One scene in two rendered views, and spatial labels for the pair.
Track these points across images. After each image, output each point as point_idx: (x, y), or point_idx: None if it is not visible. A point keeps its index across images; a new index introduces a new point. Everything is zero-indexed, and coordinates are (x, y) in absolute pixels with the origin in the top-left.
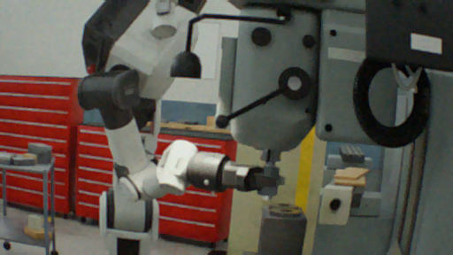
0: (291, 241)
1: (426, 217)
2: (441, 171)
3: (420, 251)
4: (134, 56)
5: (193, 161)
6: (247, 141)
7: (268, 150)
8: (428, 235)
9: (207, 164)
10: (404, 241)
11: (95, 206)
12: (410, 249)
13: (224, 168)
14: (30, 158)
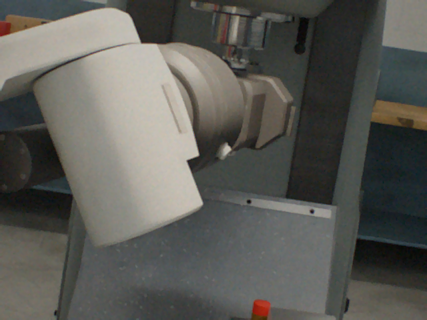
0: None
1: (363, 116)
2: (381, 35)
3: (356, 177)
4: None
5: (210, 89)
6: (327, 3)
7: (308, 23)
8: (365, 145)
9: (229, 89)
10: (229, 168)
11: None
12: (344, 177)
13: (250, 92)
14: None
